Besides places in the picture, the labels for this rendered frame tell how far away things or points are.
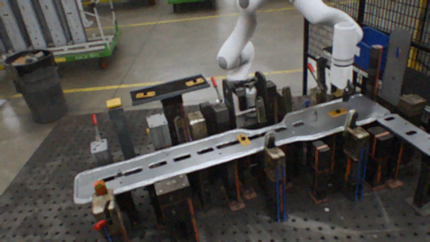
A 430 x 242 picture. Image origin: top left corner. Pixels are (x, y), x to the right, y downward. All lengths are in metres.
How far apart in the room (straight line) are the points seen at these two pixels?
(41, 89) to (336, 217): 3.33
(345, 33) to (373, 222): 0.77
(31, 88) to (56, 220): 2.48
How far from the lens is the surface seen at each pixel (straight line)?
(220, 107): 1.62
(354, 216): 1.64
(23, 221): 1.97
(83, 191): 1.46
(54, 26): 5.81
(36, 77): 4.10
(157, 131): 1.52
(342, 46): 1.52
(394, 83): 1.80
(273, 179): 1.42
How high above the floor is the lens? 1.88
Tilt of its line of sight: 32 degrees down
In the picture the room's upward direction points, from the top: 8 degrees counter-clockwise
